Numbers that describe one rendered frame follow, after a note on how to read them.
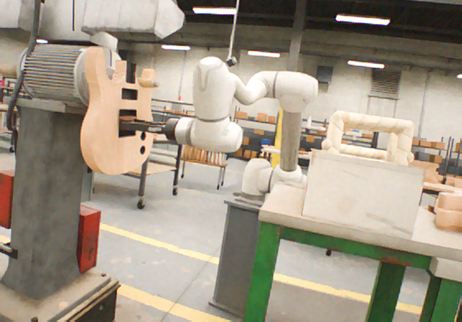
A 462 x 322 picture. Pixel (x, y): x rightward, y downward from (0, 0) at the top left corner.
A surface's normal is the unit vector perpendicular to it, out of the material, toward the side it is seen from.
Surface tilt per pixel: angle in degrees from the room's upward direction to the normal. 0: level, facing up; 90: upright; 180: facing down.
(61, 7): 90
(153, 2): 90
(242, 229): 90
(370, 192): 90
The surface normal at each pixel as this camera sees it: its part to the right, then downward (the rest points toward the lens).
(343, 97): -0.24, 0.01
